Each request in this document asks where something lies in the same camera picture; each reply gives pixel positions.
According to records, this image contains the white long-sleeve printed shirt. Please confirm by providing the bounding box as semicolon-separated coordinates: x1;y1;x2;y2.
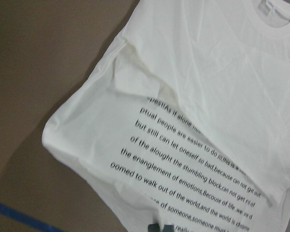
42;0;290;232

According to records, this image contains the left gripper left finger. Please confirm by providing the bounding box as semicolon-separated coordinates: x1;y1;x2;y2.
147;223;160;232

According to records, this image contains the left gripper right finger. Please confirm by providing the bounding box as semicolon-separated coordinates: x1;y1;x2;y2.
162;224;174;232

